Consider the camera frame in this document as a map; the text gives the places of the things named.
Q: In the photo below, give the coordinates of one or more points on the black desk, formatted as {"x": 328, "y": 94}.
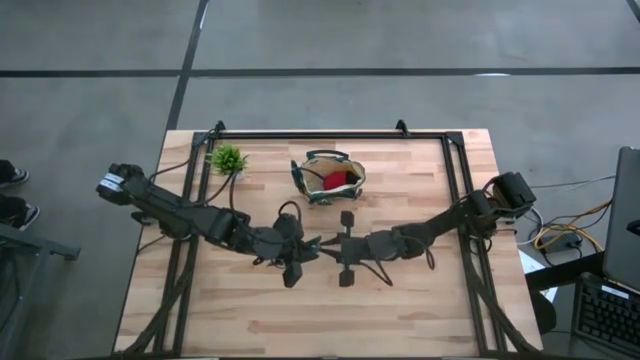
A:
{"x": 565, "y": 272}

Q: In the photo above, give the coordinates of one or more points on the red round object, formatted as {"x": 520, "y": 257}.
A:
{"x": 335, "y": 181}

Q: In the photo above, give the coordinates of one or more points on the person's black white shoe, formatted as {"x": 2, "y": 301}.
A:
{"x": 20, "y": 212}
{"x": 15, "y": 175}

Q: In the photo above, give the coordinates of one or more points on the white paper sheet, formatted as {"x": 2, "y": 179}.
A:
{"x": 530, "y": 262}

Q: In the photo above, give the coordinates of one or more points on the black aluminium table frame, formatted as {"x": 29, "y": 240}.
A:
{"x": 325, "y": 135}

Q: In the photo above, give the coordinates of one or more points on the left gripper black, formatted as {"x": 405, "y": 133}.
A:
{"x": 290, "y": 247}

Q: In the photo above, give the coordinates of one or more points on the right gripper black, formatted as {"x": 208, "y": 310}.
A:
{"x": 372, "y": 247}

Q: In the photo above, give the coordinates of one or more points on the green plant white pot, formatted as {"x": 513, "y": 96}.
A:
{"x": 227, "y": 159}

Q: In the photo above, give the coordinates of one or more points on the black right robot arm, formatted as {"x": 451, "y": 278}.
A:
{"x": 450, "y": 222}

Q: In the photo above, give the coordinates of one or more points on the black keyboard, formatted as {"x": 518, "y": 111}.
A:
{"x": 605, "y": 315}

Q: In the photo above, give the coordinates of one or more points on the grey metal stand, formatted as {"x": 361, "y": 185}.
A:
{"x": 35, "y": 245}

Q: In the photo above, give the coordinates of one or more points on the blue grey pruner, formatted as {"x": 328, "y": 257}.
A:
{"x": 297, "y": 176}

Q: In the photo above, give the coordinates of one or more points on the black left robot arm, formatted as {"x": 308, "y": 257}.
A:
{"x": 190, "y": 217}

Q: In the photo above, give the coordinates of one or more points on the beige green gardening bag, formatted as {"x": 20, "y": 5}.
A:
{"x": 320, "y": 172}

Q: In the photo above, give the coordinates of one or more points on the black power adapter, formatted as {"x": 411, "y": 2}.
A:
{"x": 560, "y": 243}

